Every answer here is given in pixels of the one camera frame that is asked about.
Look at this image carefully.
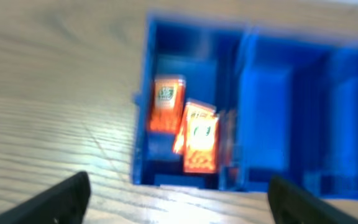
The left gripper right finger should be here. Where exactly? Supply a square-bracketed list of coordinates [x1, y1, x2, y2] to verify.
[267, 174, 358, 224]

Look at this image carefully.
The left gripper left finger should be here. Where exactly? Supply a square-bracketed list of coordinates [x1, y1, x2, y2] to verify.
[0, 170, 92, 224]

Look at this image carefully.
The orange candy box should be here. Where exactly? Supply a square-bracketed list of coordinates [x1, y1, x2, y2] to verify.
[172, 98, 217, 155]
[147, 75, 186, 135]
[183, 113, 221, 174]

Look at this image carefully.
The blue tray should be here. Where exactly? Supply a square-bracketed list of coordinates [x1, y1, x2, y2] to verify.
[131, 12, 358, 203]

